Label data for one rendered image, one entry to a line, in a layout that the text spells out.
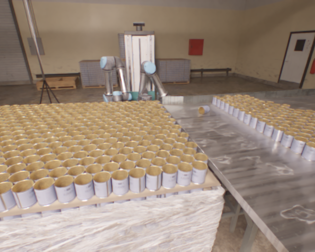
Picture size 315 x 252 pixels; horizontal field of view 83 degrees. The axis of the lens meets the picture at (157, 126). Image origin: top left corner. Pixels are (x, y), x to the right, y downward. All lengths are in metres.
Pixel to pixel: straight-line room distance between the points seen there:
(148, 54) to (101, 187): 1.83
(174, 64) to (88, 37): 4.13
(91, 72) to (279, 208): 7.77
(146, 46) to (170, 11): 7.88
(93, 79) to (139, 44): 5.91
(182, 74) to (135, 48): 6.39
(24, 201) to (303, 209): 1.02
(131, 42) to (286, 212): 2.07
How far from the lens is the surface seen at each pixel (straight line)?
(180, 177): 0.81
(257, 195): 0.88
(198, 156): 0.93
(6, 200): 0.86
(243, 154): 1.12
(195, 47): 10.35
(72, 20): 9.84
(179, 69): 8.56
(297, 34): 9.23
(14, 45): 10.47
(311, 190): 1.03
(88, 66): 8.08
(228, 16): 11.46
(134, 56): 2.37
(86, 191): 0.77
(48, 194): 0.80
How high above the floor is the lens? 1.63
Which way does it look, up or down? 24 degrees down
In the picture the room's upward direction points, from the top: straight up
